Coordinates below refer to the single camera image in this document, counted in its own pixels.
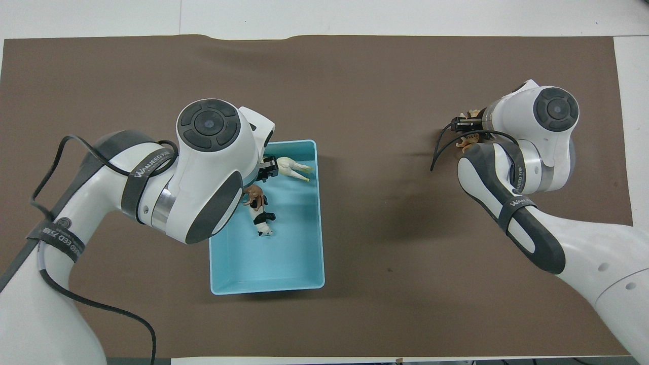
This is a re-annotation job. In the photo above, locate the cream horse toy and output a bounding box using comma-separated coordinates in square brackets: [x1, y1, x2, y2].
[276, 156, 314, 183]

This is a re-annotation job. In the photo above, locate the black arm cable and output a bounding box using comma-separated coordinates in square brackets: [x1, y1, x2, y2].
[29, 134, 179, 365]
[429, 124, 519, 173]

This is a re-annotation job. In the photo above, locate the brown table mat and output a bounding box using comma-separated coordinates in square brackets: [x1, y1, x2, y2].
[0, 34, 647, 358]

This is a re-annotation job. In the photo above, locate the orange striped tiger toy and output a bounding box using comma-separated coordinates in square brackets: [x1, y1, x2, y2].
[455, 108, 483, 153]

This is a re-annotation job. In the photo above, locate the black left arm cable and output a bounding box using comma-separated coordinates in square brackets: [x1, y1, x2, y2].
[29, 134, 179, 365]

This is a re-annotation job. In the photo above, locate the black and white panda toy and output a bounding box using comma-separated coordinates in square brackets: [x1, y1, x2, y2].
[251, 205, 277, 237]

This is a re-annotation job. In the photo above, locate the light blue storage box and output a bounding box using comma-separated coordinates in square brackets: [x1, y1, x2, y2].
[209, 139, 326, 296]

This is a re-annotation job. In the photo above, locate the brown lion toy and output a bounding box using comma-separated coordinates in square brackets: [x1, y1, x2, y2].
[242, 185, 267, 213]

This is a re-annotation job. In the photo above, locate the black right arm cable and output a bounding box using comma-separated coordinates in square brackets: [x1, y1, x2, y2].
[429, 124, 519, 173]

